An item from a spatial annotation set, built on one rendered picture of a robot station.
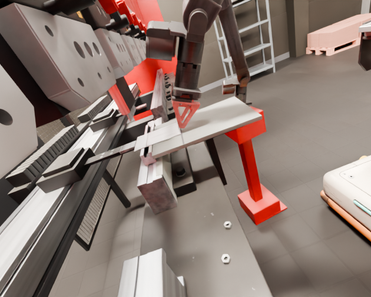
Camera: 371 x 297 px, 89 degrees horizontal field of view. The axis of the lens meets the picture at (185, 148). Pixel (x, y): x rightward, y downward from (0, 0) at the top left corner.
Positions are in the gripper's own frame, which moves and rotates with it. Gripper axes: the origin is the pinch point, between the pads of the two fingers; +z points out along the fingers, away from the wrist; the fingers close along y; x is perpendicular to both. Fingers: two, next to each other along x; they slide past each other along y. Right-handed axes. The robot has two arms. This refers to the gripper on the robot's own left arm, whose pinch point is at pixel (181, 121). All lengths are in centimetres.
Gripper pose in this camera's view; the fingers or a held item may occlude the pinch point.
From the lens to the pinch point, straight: 51.3
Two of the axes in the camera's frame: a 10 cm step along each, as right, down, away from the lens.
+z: -1.3, 8.7, 4.7
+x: 9.9, 0.7, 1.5
